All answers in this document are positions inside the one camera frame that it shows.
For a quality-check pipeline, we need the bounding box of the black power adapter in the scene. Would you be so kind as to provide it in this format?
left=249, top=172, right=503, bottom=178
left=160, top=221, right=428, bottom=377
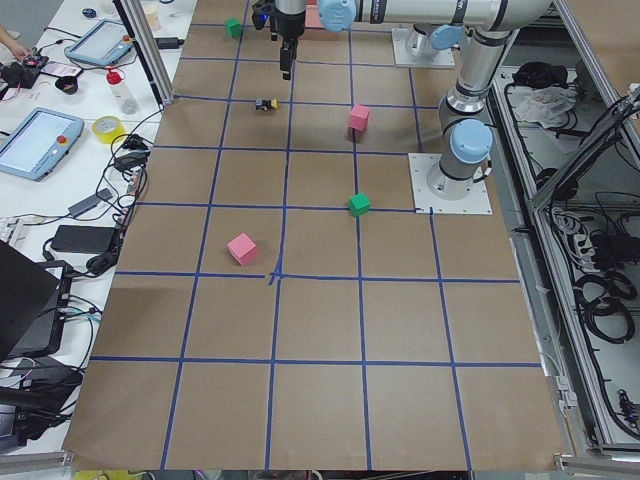
left=51, top=225, right=117, bottom=254

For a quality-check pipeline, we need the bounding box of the blue teach pendant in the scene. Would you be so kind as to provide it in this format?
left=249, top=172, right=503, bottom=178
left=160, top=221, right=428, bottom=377
left=64, top=20, right=133, bottom=67
left=1, top=107, right=85, bottom=181

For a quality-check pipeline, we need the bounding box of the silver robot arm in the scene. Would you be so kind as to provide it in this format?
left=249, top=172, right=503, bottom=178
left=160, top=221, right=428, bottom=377
left=405, top=24, right=463, bottom=58
left=252, top=1, right=549, bottom=128

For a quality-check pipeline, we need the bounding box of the black laptop computer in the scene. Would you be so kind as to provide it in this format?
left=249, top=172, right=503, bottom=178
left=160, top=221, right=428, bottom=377
left=1, top=242, right=72, bottom=360

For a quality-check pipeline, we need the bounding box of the pink plastic bin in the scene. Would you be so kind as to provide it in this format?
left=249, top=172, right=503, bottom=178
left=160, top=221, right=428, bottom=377
left=305, top=4, right=323, bottom=28

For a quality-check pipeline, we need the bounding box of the white bottle red cap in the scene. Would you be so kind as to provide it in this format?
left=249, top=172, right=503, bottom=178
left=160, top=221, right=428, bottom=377
left=106, top=68, right=139, bottom=115

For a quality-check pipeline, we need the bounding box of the white crumpled cloth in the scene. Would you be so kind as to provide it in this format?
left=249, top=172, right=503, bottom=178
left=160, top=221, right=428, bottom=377
left=514, top=86, right=577, bottom=128

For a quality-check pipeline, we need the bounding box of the black bowl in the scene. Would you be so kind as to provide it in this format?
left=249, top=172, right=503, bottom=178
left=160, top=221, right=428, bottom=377
left=54, top=76, right=79, bottom=95

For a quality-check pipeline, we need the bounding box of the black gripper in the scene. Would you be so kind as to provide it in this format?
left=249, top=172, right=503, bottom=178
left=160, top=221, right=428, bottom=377
left=251, top=0, right=305, bottom=80

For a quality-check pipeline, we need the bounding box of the smartphone on desk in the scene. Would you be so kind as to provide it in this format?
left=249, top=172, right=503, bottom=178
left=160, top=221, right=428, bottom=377
left=41, top=61, right=84, bottom=78

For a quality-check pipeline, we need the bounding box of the green cube mid table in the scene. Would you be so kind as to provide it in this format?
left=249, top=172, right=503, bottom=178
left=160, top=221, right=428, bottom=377
left=348, top=192, right=371, bottom=217

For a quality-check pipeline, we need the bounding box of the pink cube front table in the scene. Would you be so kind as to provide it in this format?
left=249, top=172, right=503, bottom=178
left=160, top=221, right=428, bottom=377
left=227, top=232, right=259, bottom=266

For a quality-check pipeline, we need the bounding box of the far blue teach pendant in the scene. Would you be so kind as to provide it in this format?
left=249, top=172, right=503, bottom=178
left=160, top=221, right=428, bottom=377
left=64, top=20, right=133, bottom=67

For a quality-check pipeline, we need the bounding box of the green cube far corner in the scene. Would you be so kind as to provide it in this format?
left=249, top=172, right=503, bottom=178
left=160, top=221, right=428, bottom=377
left=224, top=17, right=243, bottom=38

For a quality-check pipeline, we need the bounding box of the pink cube near base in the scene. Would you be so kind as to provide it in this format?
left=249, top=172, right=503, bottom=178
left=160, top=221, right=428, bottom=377
left=348, top=104, right=371, bottom=140

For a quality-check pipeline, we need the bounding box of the yellow tape roll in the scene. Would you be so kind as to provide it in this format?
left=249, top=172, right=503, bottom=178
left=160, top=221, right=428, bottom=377
left=92, top=116, right=126, bottom=144

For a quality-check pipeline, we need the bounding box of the yellow push button switch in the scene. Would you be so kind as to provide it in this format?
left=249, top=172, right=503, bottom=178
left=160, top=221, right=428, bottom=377
left=255, top=98, right=279, bottom=112

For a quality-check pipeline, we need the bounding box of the aluminium frame post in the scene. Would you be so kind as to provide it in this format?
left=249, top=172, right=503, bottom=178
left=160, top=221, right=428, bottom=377
left=112, top=0, right=174, bottom=107

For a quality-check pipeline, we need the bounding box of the near blue teach pendant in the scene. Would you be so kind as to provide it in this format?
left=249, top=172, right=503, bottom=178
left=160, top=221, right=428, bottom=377
left=1, top=107, right=85, bottom=181

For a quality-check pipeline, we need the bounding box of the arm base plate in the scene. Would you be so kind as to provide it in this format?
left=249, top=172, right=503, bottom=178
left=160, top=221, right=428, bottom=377
left=391, top=28, right=455, bottom=69
left=408, top=153, right=492, bottom=215

